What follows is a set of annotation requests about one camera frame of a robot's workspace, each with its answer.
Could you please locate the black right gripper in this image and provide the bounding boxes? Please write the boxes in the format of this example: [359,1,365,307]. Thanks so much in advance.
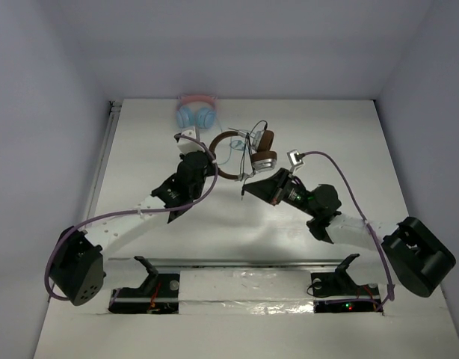
[244,168,318,218]

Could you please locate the brown silver headphones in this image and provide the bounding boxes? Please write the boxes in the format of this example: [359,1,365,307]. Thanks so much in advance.
[209,128,277,182]

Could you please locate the thin black headphone cable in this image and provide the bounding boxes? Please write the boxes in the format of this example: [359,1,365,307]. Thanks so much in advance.
[238,120,270,201]

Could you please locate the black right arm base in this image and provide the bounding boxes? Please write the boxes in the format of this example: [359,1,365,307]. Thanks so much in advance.
[306,254,383,313]

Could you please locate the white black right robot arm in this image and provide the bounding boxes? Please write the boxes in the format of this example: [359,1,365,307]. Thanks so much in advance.
[243,168,456,298]

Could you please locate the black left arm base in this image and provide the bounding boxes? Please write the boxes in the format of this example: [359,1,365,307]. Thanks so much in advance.
[108,256,180,315]

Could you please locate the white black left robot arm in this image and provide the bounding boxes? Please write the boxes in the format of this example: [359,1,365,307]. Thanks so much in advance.
[44,150,218,307]

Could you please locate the blue pink headphones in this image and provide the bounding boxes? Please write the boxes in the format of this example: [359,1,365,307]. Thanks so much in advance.
[176,94,217,129]

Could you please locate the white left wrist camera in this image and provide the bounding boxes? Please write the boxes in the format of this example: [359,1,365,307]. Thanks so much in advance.
[174,126,203,155]

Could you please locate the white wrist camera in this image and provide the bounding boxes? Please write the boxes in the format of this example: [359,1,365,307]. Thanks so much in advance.
[174,126,203,155]
[286,150,305,174]

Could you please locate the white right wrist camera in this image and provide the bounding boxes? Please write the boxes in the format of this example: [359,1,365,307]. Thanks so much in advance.
[286,150,305,174]

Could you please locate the thin blue headphone cable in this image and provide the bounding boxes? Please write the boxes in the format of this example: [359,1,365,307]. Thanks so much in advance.
[214,123,253,166]

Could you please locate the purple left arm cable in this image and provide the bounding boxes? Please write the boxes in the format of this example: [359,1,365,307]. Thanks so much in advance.
[44,136,218,301]

